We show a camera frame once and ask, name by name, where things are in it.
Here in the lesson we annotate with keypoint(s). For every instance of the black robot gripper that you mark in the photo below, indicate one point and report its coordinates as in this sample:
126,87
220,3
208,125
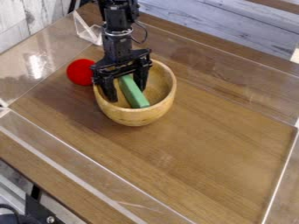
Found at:
121,60

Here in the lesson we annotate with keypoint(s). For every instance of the green rectangular block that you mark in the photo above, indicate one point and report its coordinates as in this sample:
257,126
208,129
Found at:
132,93

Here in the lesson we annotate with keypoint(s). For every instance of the brown wooden bowl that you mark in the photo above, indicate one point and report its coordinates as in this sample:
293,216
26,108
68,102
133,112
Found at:
158,93

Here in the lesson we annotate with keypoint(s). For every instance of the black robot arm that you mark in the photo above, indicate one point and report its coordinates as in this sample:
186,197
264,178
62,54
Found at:
118,14

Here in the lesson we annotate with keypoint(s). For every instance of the red toy tomato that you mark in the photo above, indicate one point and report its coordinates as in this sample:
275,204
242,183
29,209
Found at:
78,72

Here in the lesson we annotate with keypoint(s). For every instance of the black table clamp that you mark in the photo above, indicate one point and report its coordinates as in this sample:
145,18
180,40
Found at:
21,207

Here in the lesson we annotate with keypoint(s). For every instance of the clear acrylic corner bracket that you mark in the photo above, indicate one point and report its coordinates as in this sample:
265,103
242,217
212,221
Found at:
89,33

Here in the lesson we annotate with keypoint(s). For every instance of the clear acrylic tray wall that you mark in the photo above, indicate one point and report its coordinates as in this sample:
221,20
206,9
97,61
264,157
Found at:
214,163

